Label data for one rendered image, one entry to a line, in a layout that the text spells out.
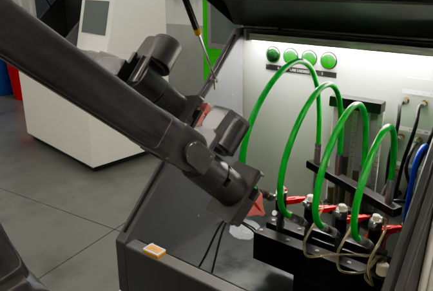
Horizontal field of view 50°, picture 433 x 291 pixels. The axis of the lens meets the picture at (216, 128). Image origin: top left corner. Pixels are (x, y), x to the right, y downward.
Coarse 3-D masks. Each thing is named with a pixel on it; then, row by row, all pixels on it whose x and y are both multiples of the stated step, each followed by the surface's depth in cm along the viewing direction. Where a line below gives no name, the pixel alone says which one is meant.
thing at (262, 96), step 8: (288, 64) 106; (304, 64) 113; (280, 72) 104; (312, 72) 117; (272, 80) 102; (264, 88) 101; (264, 96) 100; (320, 96) 123; (256, 104) 99; (320, 104) 124; (256, 112) 99; (320, 112) 125; (248, 120) 99; (320, 120) 127; (320, 128) 127; (248, 136) 98; (320, 136) 128; (320, 144) 129; (240, 152) 98; (240, 160) 99
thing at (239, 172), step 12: (228, 168) 74; (240, 168) 80; (252, 168) 79; (228, 180) 74; (240, 180) 76; (252, 180) 77; (216, 192) 74; (228, 192) 74; (240, 192) 76; (216, 204) 79; (228, 204) 77; (240, 204) 76; (228, 216) 76
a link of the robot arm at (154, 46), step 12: (156, 36) 87; (168, 36) 86; (144, 48) 87; (156, 48) 84; (168, 48) 85; (180, 48) 87; (108, 60) 84; (120, 60) 83; (132, 60) 85; (168, 60) 85; (120, 72) 82; (168, 72) 86
